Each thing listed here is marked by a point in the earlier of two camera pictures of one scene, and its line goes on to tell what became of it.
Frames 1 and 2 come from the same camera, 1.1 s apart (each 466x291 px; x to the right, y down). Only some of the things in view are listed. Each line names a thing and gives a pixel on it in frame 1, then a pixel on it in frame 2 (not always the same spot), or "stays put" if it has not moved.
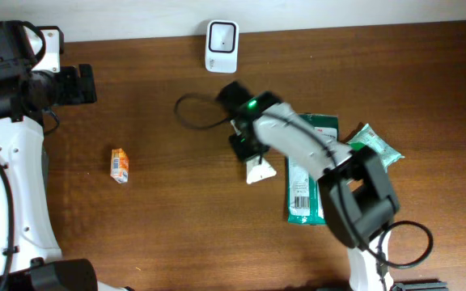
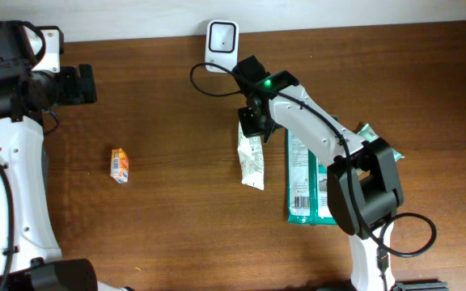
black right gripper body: (243, 147) -> (250, 122)
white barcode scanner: (222, 46) stays put
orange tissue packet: (120, 166) stays put
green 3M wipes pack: (304, 198) stays put
